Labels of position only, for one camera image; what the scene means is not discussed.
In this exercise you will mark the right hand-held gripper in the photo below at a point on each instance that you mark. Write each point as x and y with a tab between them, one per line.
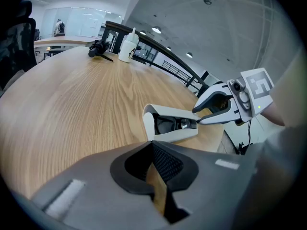
257	87

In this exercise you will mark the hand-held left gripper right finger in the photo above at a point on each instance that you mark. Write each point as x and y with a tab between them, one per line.
216	188

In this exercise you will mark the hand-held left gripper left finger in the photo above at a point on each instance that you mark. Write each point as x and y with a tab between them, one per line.
96	188

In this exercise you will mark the white glasses case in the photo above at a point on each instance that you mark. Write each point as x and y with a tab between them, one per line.
168	109

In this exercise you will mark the black eyeglasses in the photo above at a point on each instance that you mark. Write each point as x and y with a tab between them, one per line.
165	124

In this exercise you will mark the person's right forearm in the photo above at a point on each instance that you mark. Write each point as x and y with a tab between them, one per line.
273	115

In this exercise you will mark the black upright panel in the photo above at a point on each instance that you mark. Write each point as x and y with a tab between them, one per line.
205	75

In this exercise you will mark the thin black balustrade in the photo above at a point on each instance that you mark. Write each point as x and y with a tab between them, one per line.
177	68

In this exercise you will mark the person's light shirt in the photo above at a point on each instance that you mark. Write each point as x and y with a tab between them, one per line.
292	92

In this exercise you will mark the round ceiling sensor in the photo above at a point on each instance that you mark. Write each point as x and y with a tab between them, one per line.
207	1

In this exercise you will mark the white penguin print bottle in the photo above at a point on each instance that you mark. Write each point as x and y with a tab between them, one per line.
127	51

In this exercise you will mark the black metal railing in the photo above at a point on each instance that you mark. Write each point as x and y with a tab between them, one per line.
117	26

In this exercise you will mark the black clamp tool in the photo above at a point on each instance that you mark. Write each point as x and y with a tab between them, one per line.
96	49

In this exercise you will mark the wooden table white legs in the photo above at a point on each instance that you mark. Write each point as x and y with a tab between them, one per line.
67	40

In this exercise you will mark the black mesh office chair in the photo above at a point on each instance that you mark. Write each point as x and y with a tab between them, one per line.
19	44

